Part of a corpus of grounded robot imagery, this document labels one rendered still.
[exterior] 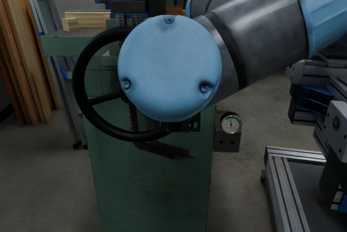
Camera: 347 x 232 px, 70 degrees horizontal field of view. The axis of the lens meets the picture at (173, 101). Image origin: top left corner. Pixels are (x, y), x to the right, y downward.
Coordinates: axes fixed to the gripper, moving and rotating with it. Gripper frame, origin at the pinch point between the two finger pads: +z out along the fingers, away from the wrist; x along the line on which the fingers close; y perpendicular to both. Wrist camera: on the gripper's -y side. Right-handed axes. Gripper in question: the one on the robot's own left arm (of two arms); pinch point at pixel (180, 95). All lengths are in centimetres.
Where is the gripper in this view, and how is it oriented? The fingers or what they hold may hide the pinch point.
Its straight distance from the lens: 52.1
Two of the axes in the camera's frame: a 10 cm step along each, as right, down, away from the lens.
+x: 10.0, 0.2, -0.6
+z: 0.6, 1.0, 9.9
